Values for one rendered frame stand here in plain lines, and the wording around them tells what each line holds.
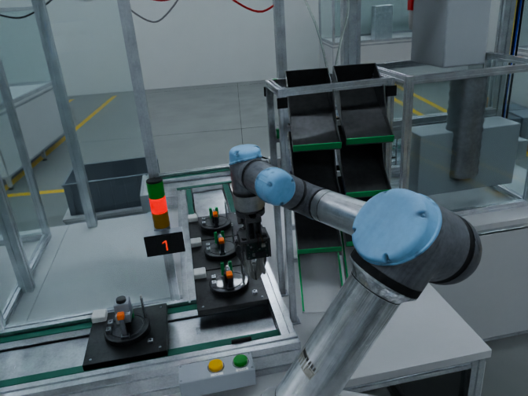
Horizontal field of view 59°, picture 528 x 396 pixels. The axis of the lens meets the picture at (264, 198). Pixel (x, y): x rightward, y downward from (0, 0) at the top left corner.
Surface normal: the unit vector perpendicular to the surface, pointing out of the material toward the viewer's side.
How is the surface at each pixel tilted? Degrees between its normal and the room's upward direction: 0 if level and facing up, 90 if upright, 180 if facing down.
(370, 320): 80
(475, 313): 90
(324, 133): 25
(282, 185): 90
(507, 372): 0
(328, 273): 45
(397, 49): 90
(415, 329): 0
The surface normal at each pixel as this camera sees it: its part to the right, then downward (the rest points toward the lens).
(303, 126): -0.06, -0.66
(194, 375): -0.07, -0.91
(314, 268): -0.04, -0.37
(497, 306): 0.19, 0.38
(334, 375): 0.03, 0.23
